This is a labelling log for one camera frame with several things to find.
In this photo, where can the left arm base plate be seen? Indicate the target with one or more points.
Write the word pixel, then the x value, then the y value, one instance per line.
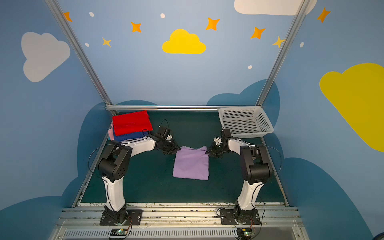
pixel 133 216

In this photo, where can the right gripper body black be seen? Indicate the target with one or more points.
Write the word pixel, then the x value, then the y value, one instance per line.
pixel 217 148

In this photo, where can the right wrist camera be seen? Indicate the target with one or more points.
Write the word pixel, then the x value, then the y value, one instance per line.
pixel 223 138

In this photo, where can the controller circuit board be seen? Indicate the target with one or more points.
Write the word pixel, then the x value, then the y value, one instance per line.
pixel 118 233
pixel 244 234

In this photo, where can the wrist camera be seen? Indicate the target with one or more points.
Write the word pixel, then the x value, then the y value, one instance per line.
pixel 223 138
pixel 164 133

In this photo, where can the folded pink t shirt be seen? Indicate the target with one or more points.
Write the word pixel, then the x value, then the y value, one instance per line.
pixel 111 133

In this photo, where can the rear horizontal aluminium bar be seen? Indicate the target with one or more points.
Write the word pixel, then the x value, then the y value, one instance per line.
pixel 127 108

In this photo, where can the left slanted aluminium post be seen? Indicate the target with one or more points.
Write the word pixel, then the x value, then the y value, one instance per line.
pixel 64 24

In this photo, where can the aluminium rail base frame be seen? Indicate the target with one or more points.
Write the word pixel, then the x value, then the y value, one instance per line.
pixel 180 221

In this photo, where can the left controller circuit board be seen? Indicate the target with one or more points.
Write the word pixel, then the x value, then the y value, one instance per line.
pixel 118 233

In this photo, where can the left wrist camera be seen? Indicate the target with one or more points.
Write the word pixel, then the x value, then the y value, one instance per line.
pixel 164 133

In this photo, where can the folded red t shirt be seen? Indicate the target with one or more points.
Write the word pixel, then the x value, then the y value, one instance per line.
pixel 132 123

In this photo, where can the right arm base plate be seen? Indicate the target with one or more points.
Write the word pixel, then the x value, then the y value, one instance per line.
pixel 239 217

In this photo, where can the slanted aluminium post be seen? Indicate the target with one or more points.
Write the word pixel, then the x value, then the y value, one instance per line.
pixel 64 24
pixel 283 52

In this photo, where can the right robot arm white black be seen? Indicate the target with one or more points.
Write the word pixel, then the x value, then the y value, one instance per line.
pixel 255 173

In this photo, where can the right controller circuit board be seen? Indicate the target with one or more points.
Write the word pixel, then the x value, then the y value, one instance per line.
pixel 244 234

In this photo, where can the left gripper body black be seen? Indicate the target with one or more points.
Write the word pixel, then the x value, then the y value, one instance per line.
pixel 167 145

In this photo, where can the right slanted aluminium post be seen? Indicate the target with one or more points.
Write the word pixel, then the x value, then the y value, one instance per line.
pixel 283 52

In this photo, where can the purple t shirt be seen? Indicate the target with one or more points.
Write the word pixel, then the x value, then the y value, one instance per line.
pixel 192 164

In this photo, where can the folded blue t shirt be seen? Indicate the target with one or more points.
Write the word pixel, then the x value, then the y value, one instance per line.
pixel 131 136

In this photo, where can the white plastic laundry basket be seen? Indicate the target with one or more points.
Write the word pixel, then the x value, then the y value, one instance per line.
pixel 246 122

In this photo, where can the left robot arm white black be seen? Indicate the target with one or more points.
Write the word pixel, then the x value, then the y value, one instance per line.
pixel 113 166

